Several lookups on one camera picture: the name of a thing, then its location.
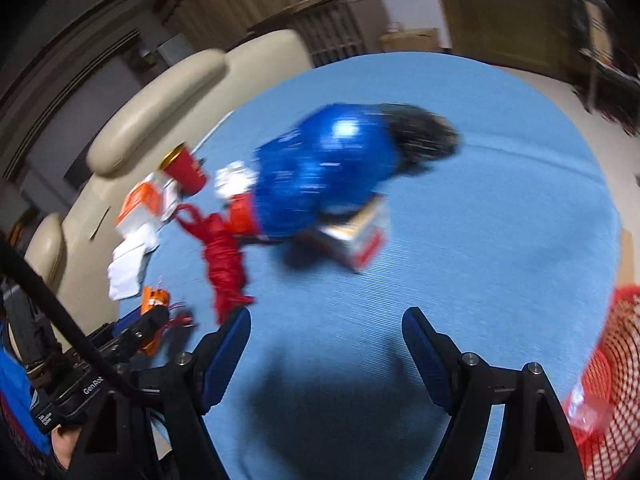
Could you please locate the white tissue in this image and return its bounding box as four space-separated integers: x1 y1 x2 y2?
107 222 161 302

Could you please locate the wooden crib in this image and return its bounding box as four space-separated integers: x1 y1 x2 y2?
245 0 391 68

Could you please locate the red paper cup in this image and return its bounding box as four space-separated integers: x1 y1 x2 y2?
160 142 211 196

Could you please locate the blue plastic bag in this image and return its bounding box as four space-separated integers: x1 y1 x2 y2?
250 102 401 241

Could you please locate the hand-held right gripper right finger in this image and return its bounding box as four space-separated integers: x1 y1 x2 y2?
401 306 583 480

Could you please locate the cardboard box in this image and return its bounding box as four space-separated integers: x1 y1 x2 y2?
380 27 441 53

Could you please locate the blue table cloth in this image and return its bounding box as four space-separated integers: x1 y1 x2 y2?
107 52 623 480

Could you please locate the red plastic bag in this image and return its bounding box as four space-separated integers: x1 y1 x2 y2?
172 200 258 323

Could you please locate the black plastic bag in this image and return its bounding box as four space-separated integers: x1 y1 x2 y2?
372 102 463 178

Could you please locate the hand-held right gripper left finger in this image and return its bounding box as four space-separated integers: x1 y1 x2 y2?
72 305 253 480

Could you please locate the orange and white carton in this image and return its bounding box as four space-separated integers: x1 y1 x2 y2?
116 172 183 233

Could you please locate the cream leather sofa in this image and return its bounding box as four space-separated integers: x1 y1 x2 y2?
22 30 316 321

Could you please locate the crumpled white paper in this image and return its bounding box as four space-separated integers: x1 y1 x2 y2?
214 160 258 201

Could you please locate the red plastic basket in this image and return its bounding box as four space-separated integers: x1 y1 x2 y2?
560 285 640 480

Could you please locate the beige curtain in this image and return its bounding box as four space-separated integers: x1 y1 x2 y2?
165 0 301 51

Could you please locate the black cable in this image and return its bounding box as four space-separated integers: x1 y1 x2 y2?
0 237 151 411

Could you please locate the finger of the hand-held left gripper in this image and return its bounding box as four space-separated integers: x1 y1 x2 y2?
107 305 171 356

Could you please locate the wooden door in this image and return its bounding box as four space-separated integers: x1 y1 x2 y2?
440 0 576 61

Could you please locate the orange and white box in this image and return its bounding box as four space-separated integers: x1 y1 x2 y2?
312 195 391 273

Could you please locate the orange snack packet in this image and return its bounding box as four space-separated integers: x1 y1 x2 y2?
140 286 171 358

